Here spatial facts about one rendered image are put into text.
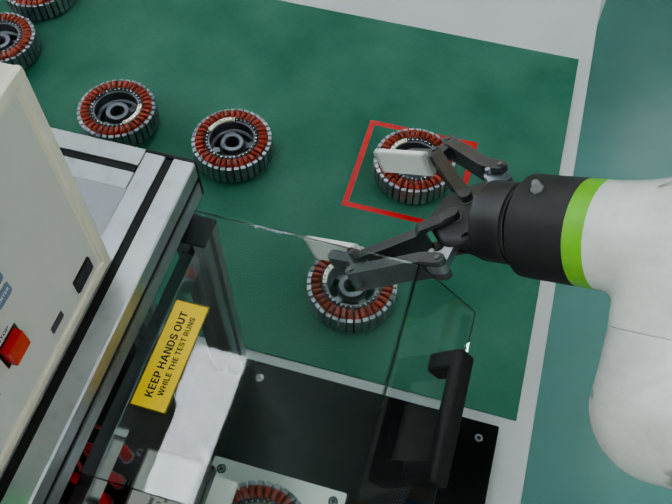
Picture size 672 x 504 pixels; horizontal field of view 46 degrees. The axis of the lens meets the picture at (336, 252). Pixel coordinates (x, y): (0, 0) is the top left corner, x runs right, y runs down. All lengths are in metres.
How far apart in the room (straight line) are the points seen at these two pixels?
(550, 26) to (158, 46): 0.63
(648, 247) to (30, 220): 0.42
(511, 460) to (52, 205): 0.61
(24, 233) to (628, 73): 2.10
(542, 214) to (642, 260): 0.09
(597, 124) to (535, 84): 1.03
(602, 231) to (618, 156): 1.59
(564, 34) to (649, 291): 0.80
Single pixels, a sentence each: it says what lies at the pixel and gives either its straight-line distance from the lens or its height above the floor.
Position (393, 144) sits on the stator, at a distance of 1.11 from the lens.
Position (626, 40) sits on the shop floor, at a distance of 2.55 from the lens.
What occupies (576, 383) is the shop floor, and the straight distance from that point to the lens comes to 1.85.
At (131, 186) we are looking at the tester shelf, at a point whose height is 1.12.
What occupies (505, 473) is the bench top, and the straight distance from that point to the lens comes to 0.94.
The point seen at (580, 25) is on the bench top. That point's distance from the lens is 1.38.
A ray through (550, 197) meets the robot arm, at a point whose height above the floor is 1.11.
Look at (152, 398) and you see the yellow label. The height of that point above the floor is 1.07.
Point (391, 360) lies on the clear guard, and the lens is 0.63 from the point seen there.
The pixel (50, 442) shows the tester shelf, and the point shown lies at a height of 1.12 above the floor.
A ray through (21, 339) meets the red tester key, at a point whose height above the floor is 1.18.
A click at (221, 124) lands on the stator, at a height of 0.78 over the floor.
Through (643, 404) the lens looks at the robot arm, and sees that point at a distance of 0.62.
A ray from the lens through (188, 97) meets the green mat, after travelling 1.23.
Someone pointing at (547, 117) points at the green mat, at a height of 0.75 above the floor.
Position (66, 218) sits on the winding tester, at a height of 1.20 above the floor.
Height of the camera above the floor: 1.64
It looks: 58 degrees down
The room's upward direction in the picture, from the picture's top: straight up
